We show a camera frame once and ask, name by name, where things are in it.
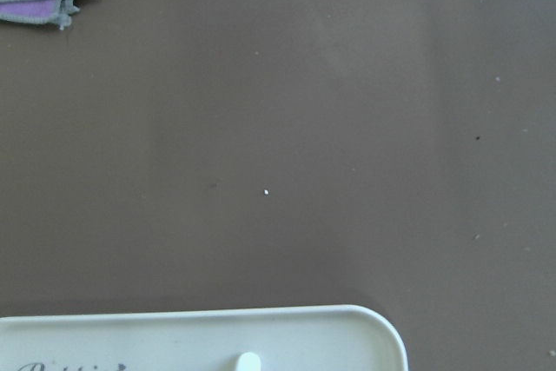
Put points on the white ceramic spoon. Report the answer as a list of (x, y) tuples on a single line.
[(248, 361)]

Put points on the cream rabbit print tray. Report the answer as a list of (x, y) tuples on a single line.
[(338, 337)]

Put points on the purple folded cloth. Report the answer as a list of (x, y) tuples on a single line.
[(31, 8)]

